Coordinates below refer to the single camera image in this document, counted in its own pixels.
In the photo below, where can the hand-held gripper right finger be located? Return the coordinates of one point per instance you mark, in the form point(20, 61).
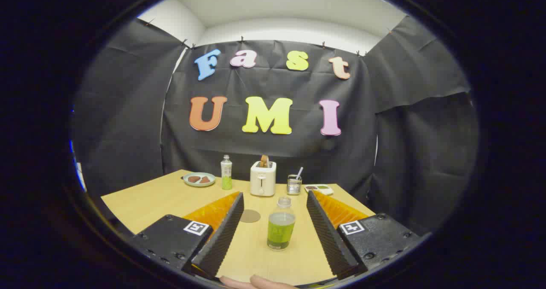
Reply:
point(330, 237)

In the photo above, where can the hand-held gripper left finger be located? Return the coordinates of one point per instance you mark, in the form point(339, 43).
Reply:
point(222, 237)

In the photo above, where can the round brown coaster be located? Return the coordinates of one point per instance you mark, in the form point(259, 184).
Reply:
point(251, 216)

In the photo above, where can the clear juice bottle green label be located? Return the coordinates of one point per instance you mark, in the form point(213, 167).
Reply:
point(280, 231)

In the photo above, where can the tall white green drink bottle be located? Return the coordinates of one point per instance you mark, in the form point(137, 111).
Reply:
point(226, 173)

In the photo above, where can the white compartment tray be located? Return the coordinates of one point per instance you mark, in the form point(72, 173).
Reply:
point(326, 191)

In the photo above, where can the pale green plate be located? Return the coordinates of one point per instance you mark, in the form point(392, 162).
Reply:
point(186, 179)

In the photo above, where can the white toaster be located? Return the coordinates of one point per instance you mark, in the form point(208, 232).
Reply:
point(262, 180)

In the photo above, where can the wooden table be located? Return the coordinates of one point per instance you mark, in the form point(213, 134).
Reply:
point(162, 199)

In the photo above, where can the white spoon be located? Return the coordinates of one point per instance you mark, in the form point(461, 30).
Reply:
point(299, 172)

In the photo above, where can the brown toast slice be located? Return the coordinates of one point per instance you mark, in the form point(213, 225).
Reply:
point(264, 161)

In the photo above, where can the black backdrop cloth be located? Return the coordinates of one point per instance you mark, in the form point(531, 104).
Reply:
point(298, 152)

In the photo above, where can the blue lit screen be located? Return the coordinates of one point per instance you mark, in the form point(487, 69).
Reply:
point(79, 169)

